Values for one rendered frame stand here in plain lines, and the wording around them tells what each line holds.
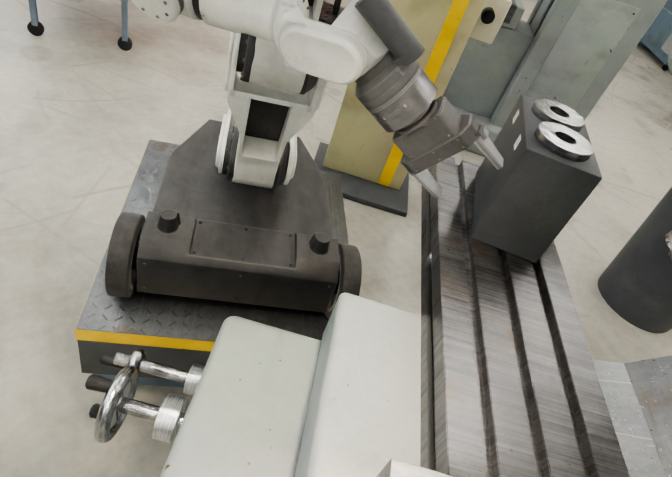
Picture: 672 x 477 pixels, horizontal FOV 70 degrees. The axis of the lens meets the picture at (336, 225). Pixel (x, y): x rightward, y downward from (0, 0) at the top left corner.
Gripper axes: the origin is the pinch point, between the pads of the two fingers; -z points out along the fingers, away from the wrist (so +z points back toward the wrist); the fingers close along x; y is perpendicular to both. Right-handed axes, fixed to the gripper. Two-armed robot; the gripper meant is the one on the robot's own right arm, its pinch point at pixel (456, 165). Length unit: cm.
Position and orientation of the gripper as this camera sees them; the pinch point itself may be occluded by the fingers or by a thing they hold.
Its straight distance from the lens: 72.5
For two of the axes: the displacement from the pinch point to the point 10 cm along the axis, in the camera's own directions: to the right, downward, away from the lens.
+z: -6.6, -6.5, -3.7
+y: 3.0, -6.8, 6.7
